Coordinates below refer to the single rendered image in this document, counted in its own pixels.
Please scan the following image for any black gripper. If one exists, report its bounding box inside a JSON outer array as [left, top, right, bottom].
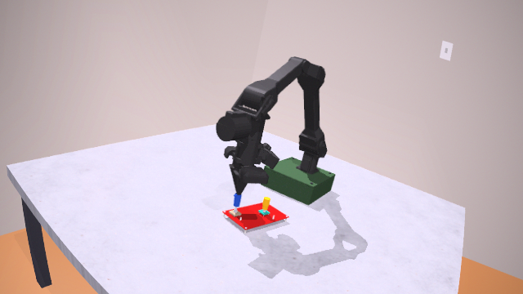
[[223, 138, 269, 195]]

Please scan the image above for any red circuit board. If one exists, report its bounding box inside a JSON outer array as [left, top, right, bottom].
[[222, 193, 289, 234]]

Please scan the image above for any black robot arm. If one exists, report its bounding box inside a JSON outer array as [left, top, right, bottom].
[[216, 56, 327, 174]]

